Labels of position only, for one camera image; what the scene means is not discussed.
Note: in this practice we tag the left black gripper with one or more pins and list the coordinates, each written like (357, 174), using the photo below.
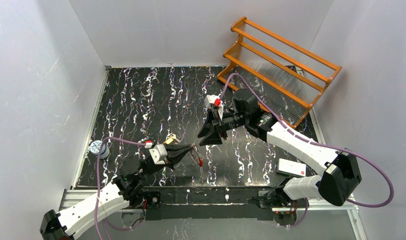
(169, 157)

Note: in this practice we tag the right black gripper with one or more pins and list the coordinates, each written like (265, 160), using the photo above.
(220, 126)

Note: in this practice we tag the white red keyring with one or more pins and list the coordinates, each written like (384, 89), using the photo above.
(196, 156)

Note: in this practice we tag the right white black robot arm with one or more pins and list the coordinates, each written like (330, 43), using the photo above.
(337, 172)

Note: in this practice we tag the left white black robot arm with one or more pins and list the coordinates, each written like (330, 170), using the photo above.
(124, 191)

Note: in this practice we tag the small blue white jar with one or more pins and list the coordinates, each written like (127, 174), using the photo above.
(97, 147)

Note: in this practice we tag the orange wooden rack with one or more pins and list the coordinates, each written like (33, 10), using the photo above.
(291, 78)

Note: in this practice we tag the white box with red mark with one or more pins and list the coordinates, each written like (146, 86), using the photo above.
(291, 168)

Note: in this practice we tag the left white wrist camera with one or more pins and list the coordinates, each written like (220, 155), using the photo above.
(157, 151)

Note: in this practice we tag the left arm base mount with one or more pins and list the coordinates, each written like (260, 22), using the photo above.
(144, 200)

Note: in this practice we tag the aluminium frame rail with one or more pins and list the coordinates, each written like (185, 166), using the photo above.
(207, 196)

